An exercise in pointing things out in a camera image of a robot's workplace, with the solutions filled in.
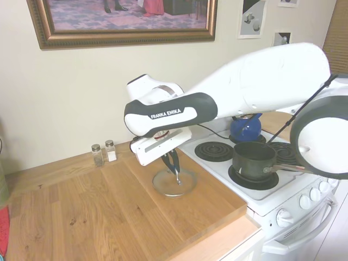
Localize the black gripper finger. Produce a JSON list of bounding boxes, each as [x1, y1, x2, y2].
[[162, 152, 175, 173], [171, 150, 181, 174]]

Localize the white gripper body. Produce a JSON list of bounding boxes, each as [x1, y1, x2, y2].
[[129, 128, 192, 166]]

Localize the glass lid with metal rim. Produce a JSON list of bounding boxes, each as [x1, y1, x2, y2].
[[152, 167, 198, 197]]

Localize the black coil burner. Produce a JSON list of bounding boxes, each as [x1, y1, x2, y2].
[[228, 134, 268, 145], [268, 141, 303, 166], [227, 164, 280, 191], [195, 141, 234, 161]]

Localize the glass salt shaker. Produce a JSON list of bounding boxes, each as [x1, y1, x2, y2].
[[104, 139, 117, 163]]

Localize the glass pepper shaker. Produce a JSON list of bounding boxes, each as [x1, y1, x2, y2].
[[91, 144, 105, 167]]

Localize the large wooden butcher board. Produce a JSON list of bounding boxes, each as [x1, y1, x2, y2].
[[5, 141, 248, 261]]

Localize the dark metal saucepan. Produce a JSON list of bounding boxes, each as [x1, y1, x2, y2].
[[231, 141, 314, 181]]

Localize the blue kettle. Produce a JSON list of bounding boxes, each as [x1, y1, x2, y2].
[[229, 113, 263, 144]]

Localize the white electric stove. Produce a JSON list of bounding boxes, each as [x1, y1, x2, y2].
[[179, 127, 348, 261]]

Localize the white stove knob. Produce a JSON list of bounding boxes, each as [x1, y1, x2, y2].
[[309, 187, 322, 202], [275, 208, 296, 228], [318, 180, 331, 194], [299, 194, 314, 210]]

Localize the gold framed painting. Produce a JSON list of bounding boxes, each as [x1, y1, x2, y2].
[[26, 0, 219, 50]]

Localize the green cloth item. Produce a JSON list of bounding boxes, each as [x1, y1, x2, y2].
[[0, 151, 10, 208]]

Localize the large grey paper print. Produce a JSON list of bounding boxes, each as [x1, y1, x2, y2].
[[237, 0, 268, 40]]

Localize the small paper print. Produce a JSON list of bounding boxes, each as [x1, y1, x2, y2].
[[272, 30, 293, 47], [277, 0, 300, 8]]

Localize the red cloth item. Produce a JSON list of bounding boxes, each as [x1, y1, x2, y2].
[[0, 208, 11, 257]]

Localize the wooden window blinds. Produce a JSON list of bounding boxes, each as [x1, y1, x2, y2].
[[321, 0, 348, 79]]

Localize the thin black cable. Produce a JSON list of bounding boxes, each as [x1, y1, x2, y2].
[[196, 123, 232, 139]]

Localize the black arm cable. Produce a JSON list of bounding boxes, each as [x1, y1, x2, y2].
[[267, 73, 339, 145]]

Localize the white oven door handle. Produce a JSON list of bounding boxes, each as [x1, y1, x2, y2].
[[262, 192, 339, 255]]

